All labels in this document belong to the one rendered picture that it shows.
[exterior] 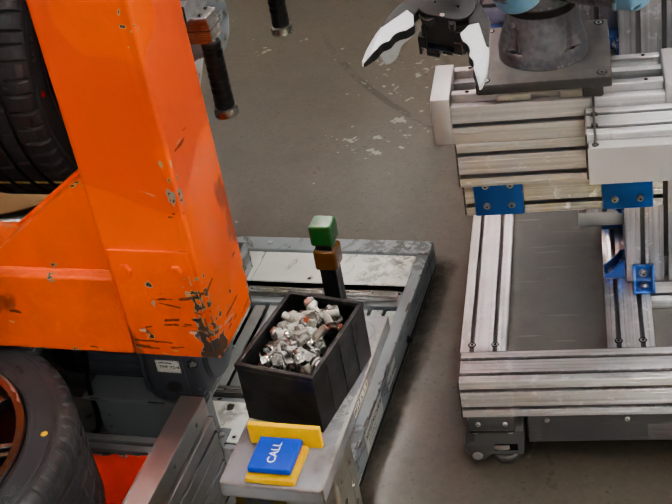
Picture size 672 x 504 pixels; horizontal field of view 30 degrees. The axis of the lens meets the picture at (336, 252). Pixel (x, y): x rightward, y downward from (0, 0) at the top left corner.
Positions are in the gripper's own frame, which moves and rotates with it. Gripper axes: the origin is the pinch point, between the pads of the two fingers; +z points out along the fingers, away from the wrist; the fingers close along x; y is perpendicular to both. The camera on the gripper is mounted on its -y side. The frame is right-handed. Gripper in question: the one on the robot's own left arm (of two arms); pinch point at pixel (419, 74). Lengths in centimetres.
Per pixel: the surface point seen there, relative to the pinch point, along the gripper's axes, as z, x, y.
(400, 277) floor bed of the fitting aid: -43, 31, 135
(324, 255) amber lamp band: -5, 24, 60
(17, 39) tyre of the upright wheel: -18, 83, 36
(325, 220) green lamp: -9, 25, 56
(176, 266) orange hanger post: 12, 40, 45
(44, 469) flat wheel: 46, 51, 56
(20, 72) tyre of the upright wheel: -15, 82, 41
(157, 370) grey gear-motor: 12, 57, 91
